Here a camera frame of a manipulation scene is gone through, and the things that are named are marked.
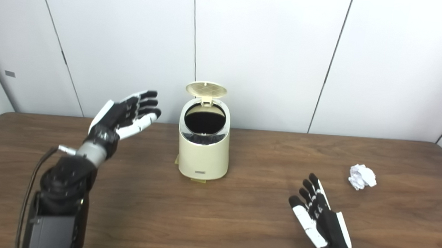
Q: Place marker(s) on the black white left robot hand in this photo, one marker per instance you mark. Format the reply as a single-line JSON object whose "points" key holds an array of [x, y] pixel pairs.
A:
{"points": [[115, 119]]}

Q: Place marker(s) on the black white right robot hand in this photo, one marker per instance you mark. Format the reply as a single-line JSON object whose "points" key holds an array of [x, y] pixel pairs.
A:
{"points": [[331, 230]]}

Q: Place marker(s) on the white paper ball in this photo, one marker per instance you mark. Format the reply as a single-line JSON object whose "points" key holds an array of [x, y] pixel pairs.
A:
{"points": [[361, 176]]}

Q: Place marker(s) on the cream round bin lid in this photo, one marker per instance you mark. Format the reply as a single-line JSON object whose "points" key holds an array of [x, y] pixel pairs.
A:
{"points": [[206, 89]]}

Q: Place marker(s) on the cream-colored bin body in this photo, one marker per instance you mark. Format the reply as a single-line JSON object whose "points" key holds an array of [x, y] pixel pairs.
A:
{"points": [[203, 157]]}

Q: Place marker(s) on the wide yellow tape piece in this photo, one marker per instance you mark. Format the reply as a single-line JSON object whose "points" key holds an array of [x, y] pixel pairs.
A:
{"points": [[198, 180]]}

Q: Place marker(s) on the grey wall label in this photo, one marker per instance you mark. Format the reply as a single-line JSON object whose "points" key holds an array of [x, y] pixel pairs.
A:
{"points": [[10, 74]]}

